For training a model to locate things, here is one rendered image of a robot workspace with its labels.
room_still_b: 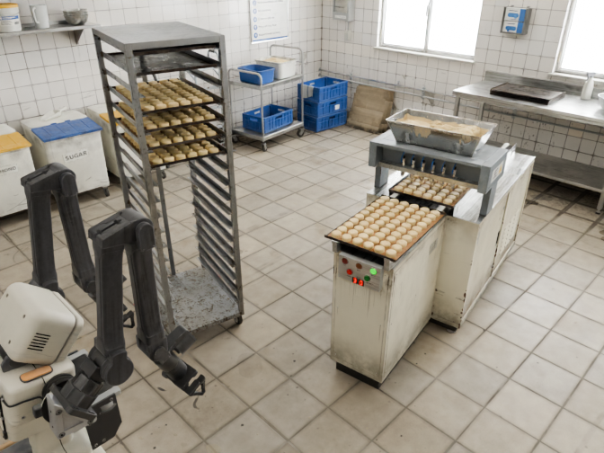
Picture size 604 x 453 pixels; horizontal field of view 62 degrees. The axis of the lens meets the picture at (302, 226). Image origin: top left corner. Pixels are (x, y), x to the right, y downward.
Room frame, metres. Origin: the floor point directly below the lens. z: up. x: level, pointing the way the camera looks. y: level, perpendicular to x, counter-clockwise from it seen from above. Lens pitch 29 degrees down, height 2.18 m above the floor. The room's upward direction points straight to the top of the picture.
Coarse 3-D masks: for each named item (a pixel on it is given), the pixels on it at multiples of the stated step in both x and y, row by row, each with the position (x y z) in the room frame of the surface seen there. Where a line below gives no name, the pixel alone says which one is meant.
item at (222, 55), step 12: (228, 96) 2.57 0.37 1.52; (228, 108) 2.56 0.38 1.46; (228, 120) 2.56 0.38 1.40; (228, 132) 2.56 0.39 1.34; (228, 144) 2.56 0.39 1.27; (228, 156) 2.55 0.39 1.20; (240, 264) 2.57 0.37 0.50; (240, 276) 2.56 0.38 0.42; (240, 288) 2.56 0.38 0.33; (240, 300) 2.56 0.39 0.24; (240, 312) 2.55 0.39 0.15
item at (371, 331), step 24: (432, 240) 2.42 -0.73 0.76; (336, 264) 2.19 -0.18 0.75; (408, 264) 2.16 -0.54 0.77; (432, 264) 2.47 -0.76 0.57; (336, 288) 2.18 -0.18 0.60; (360, 288) 2.10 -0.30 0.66; (384, 288) 2.03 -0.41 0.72; (408, 288) 2.19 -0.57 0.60; (432, 288) 2.52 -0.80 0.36; (336, 312) 2.18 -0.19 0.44; (360, 312) 2.10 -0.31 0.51; (384, 312) 2.02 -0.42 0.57; (408, 312) 2.23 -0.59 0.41; (336, 336) 2.18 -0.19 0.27; (360, 336) 2.09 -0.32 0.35; (384, 336) 2.02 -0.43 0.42; (408, 336) 2.27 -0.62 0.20; (336, 360) 2.18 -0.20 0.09; (360, 360) 2.08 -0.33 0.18; (384, 360) 2.01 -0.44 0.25
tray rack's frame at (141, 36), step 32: (96, 32) 2.75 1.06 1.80; (128, 32) 2.64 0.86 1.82; (160, 32) 2.64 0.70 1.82; (192, 32) 2.64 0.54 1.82; (192, 160) 3.07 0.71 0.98; (128, 192) 2.84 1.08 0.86; (160, 192) 2.97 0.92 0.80; (192, 288) 2.81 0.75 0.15; (192, 320) 2.47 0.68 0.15; (224, 320) 2.49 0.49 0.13
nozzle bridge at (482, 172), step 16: (384, 144) 2.82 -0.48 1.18; (400, 144) 2.82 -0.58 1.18; (384, 160) 2.90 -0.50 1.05; (400, 160) 2.84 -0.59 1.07; (416, 160) 2.79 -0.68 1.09; (432, 160) 2.73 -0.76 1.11; (448, 160) 2.59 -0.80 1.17; (464, 160) 2.56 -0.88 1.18; (480, 160) 2.56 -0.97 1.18; (496, 160) 2.56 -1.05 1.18; (384, 176) 2.98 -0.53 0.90; (432, 176) 2.67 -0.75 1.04; (448, 176) 2.64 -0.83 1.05; (464, 176) 2.62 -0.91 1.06; (480, 176) 2.49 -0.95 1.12; (496, 176) 2.59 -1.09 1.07; (480, 192) 2.48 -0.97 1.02
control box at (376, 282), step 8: (344, 256) 2.13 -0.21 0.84; (352, 256) 2.12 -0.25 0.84; (344, 264) 2.13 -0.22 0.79; (352, 264) 2.10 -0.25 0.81; (360, 264) 2.07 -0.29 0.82; (368, 264) 2.05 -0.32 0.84; (376, 264) 2.05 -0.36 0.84; (344, 272) 2.13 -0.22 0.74; (352, 272) 2.10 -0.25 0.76; (360, 272) 2.07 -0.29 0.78; (368, 272) 2.05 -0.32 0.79; (352, 280) 2.09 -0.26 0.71; (376, 280) 2.02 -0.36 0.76; (368, 288) 2.05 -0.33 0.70; (376, 288) 2.02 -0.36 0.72
